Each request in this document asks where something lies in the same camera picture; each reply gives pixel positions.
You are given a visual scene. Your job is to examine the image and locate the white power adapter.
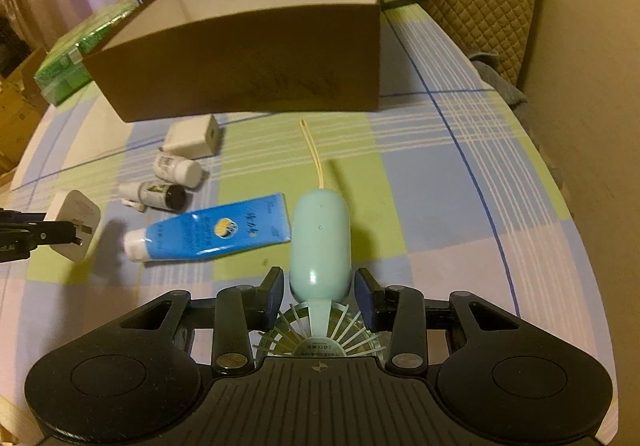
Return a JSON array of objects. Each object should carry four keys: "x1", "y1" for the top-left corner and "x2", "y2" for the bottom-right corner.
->
[{"x1": 160, "y1": 114, "x2": 220, "y2": 159}]

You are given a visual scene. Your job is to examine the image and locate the brown cardboard box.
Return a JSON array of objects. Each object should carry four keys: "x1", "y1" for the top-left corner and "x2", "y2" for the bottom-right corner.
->
[{"x1": 85, "y1": 0, "x2": 381, "y2": 122}]

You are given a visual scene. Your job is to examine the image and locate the plaid tablecloth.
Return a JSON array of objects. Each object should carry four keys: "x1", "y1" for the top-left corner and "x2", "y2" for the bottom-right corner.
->
[{"x1": 1, "y1": 6, "x2": 615, "y2": 444}]

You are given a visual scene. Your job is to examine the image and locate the white wall charger plug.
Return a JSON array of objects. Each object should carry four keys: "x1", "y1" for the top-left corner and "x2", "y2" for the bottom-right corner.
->
[{"x1": 44, "y1": 189, "x2": 101, "y2": 262}]

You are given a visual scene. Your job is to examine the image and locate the mint handheld fan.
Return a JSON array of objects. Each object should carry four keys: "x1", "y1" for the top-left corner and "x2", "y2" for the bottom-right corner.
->
[{"x1": 254, "y1": 120, "x2": 385, "y2": 359}]

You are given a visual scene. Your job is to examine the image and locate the green tea carton pack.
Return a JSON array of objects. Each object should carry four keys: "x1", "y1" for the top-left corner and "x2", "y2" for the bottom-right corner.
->
[{"x1": 34, "y1": 0, "x2": 139, "y2": 106}]

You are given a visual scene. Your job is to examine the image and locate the white pill bottle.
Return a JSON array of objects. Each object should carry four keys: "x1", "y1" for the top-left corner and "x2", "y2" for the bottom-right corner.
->
[{"x1": 153, "y1": 153, "x2": 203, "y2": 189}]

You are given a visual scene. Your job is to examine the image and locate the grey cloth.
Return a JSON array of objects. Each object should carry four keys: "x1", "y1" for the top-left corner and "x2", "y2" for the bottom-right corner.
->
[{"x1": 466, "y1": 51, "x2": 527, "y2": 115}]

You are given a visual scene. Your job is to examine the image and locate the brown cardboard cartons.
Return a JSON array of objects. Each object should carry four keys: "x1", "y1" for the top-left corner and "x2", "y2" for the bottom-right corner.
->
[{"x1": 0, "y1": 48, "x2": 49, "y2": 174}]

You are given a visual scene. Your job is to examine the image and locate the brown spray bottle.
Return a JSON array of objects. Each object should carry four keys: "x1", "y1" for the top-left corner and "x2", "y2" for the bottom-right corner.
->
[{"x1": 118, "y1": 181, "x2": 188, "y2": 212}]

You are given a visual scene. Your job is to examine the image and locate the blue cream tube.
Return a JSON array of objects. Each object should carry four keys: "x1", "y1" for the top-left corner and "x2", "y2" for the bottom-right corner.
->
[{"x1": 124, "y1": 193, "x2": 291, "y2": 262}]

